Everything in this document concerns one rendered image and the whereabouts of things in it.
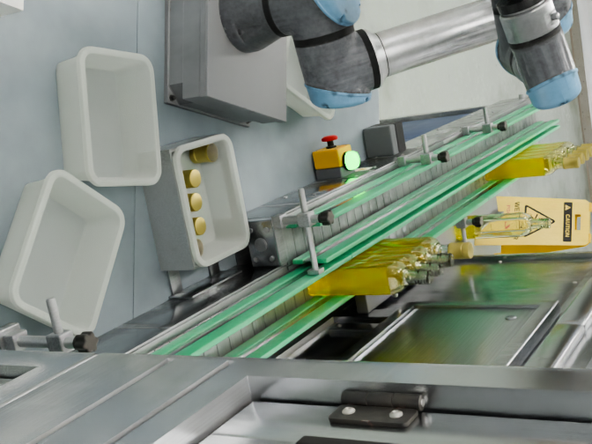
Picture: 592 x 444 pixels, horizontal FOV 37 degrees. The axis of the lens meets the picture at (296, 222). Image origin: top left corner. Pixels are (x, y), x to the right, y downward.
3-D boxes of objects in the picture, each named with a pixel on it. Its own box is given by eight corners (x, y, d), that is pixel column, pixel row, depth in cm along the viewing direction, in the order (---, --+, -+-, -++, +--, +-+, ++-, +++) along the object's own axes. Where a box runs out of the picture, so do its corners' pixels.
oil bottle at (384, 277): (308, 296, 179) (403, 295, 168) (303, 270, 178) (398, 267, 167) (321, 288, 184) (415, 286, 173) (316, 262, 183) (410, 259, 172)
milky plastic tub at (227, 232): (162, 272, 161) (199, 270, 156) (136, 152, 157) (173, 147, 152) (217, 246, 175) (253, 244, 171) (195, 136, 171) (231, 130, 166)
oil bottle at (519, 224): (455, 240, 248) (548, 236, 234) (452, 221, 247) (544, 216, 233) (462, 233, 253) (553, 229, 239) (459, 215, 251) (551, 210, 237)
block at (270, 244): (250, 269, 174) (279, 268, 170) (240, 223, 172) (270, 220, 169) (260, 263, 177) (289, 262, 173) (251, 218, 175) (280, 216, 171)
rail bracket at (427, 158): (395, 168, 218) (446, 163, 211) (390, 139, 217) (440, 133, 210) (402, 165, 222) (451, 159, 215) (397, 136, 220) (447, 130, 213)
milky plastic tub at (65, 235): (-33, 303, 127) (7, 302, 123) (15, 167, 136) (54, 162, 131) (53, 342, 140) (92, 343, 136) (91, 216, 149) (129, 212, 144)
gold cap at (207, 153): (210, 139, 166) (192, 141, 168) (203, 153, 164) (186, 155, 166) (220, 151, 168) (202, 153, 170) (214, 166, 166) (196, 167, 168)
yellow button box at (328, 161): (314, 181, 210) (342, 178, 206) (309, 150, 208) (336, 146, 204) (329, 174, 215) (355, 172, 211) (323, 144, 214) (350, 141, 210)
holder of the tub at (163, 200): (166, 299, 162) (200, 299, 158) (135, 153, 157) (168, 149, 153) (220, 271, 176) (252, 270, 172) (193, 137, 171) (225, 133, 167)
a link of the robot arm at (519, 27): (499, 48, 125) (551, 35, 119) (488, 18, 123) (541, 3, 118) (520, 27, 130) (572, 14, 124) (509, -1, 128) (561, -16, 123)
